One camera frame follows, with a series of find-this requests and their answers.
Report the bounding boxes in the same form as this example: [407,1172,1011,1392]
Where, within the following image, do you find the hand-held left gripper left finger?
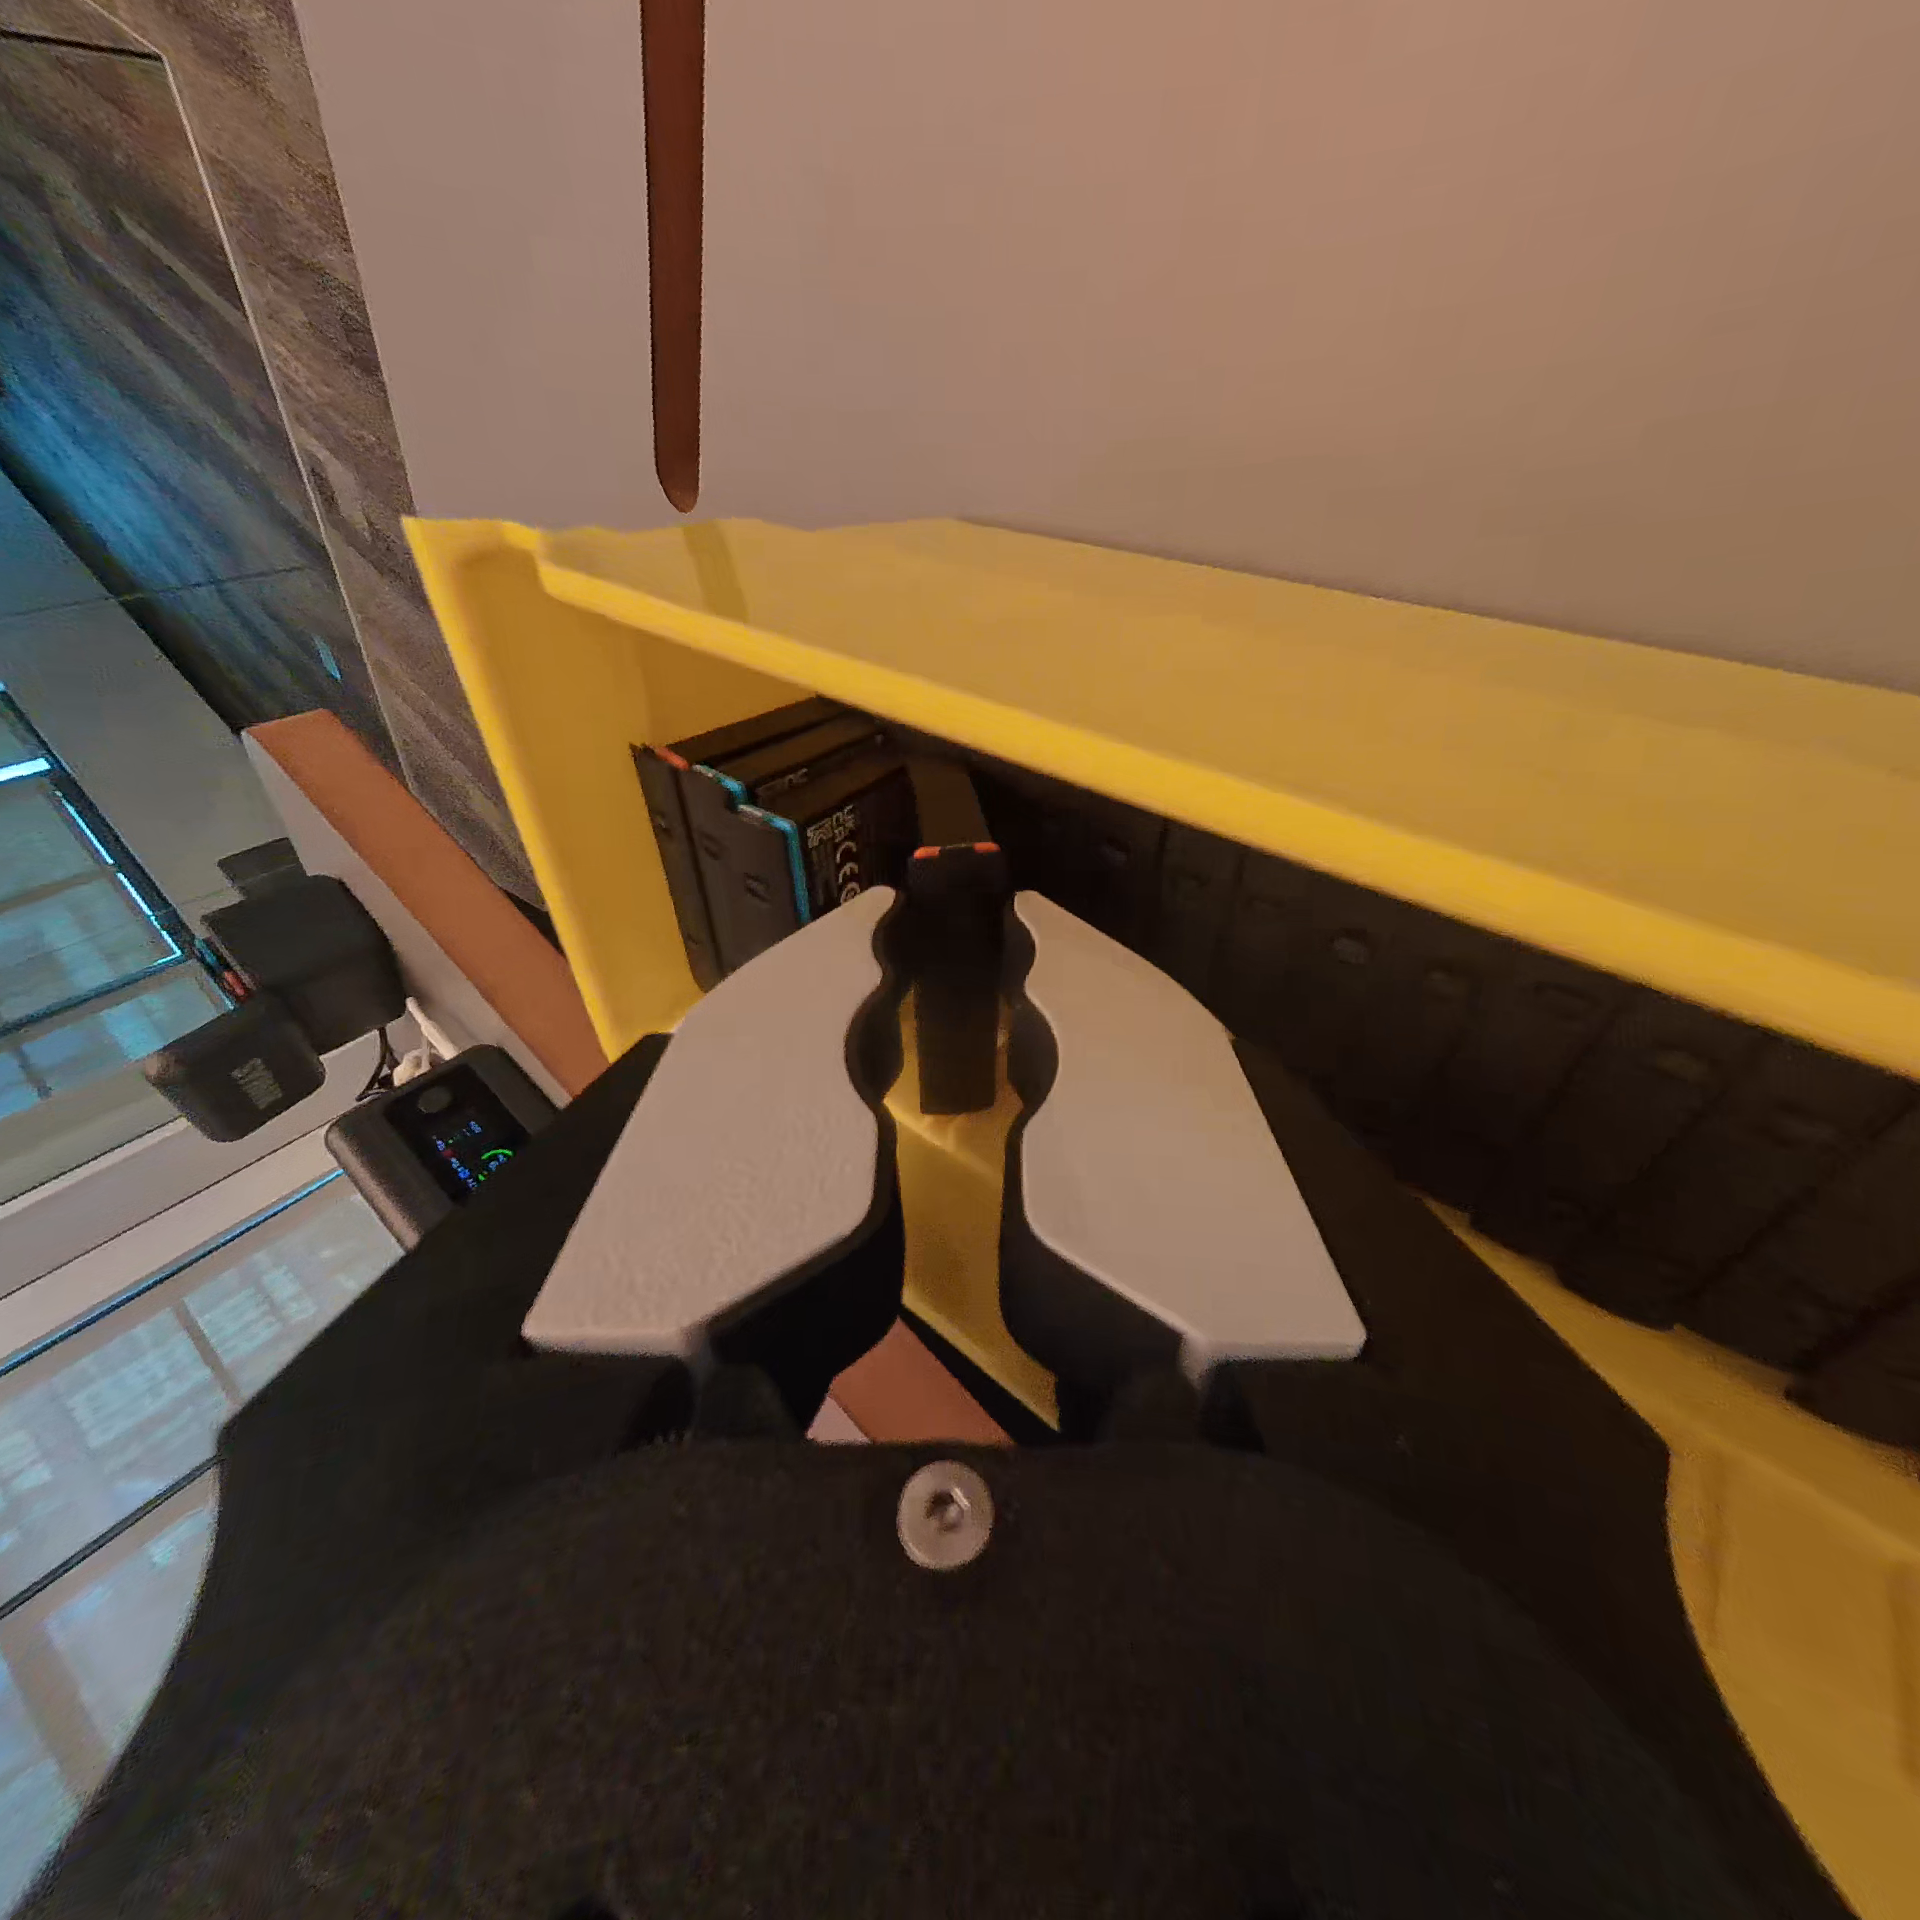
[527,888,907,1418]

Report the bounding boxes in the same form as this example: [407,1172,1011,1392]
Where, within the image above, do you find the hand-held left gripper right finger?
[996,889,1367,1418]

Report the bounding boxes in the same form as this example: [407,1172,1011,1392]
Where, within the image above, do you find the black camera battery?
[901,841,1017,1117]

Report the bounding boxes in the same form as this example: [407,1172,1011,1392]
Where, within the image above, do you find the yellow plastic bin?
[407,516,1920,1920]

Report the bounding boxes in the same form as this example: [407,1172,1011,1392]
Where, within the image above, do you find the black battery charging case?
[324,1057,563,1249]

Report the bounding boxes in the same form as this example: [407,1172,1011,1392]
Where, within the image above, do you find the dark desk device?
[136,877,410,1142]

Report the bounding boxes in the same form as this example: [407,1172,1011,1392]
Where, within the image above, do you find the row of black camera batteries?
[631,707,1920,1457]

